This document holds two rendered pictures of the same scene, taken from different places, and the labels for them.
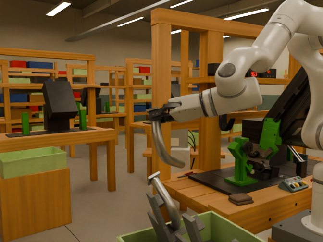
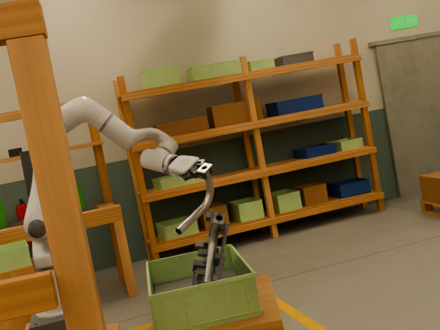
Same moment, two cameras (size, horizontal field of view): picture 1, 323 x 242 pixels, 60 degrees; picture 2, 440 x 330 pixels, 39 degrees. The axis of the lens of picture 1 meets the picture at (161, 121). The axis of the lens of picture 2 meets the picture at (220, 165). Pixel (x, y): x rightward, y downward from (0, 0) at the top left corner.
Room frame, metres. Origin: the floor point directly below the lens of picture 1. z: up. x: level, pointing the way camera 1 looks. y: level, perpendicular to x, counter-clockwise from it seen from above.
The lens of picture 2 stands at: (3.08, 1.00, 1.58)
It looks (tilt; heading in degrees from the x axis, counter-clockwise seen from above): 5 degrees down; 203
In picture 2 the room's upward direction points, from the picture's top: 11 degrees counter-clockwise
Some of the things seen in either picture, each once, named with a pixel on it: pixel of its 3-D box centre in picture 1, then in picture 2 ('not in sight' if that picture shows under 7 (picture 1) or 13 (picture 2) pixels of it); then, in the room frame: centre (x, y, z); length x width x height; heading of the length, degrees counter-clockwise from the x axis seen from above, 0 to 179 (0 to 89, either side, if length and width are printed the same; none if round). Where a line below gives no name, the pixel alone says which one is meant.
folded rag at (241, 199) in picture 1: (241, 199); not in sight; (1.34, -0.39, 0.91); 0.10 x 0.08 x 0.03; 112
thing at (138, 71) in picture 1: (148, 99); not in sight; (9.89, 0.46, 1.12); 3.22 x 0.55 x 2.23; 128
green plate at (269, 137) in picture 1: (272, 133); not in sight; (1.80, -0.72, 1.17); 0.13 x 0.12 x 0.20; 122
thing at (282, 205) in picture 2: not in sight; (253, 146); (-4.13, -1.53, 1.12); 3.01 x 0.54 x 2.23; 128
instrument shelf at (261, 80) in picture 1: (243, 80); not in sight; (2.11, -0.62, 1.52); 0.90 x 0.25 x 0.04; 122
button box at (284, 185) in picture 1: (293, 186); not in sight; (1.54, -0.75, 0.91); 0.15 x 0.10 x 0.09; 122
